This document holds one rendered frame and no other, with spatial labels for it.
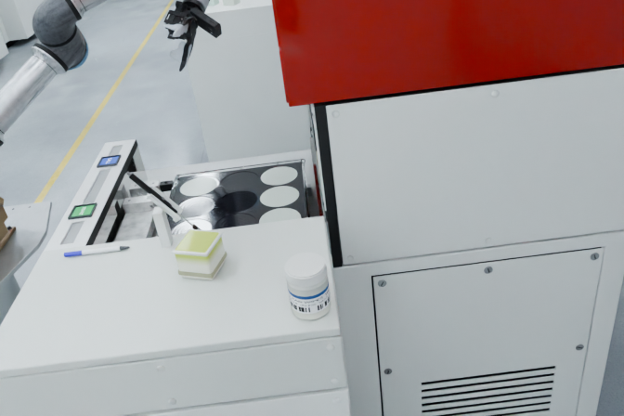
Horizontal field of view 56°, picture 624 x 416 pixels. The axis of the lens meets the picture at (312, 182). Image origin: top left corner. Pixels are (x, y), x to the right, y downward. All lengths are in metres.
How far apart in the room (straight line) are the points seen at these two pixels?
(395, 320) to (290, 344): 0.52
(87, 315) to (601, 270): 1.15
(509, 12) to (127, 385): 0.95
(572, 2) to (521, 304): 0.73
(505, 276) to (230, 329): 0.71
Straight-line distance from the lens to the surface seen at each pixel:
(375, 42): 1.12
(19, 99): 1.91
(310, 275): 0.96
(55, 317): 1.20
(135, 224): 1.55
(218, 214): 1.46
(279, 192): 1.50
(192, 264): 1.13
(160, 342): 1.05
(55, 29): 1.86
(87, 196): 1.59
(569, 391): 1.84
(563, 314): 1.62
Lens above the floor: 1.66
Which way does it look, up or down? 30 degrees down
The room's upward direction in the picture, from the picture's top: 7 degrees counter-clockwise
